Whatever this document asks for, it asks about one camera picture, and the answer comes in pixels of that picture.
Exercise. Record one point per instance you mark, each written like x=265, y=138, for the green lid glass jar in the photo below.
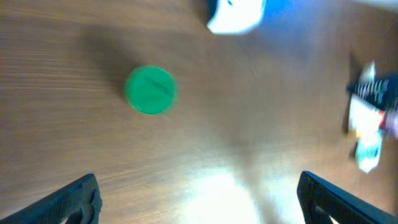
x=150, y=90

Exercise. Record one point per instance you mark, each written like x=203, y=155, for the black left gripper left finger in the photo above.
x=78, y=202

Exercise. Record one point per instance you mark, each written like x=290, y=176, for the purple red snack bag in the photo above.
x=389, y=123

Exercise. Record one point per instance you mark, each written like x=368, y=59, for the white gold cap tube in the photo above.
x=364, y=118

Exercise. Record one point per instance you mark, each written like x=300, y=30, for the teal white tissue pack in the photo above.
x=368, y=151

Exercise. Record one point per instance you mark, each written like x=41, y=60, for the white barcode scanner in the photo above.
x=235, y=17

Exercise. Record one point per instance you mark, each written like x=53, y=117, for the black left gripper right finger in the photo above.
x=323, y=202

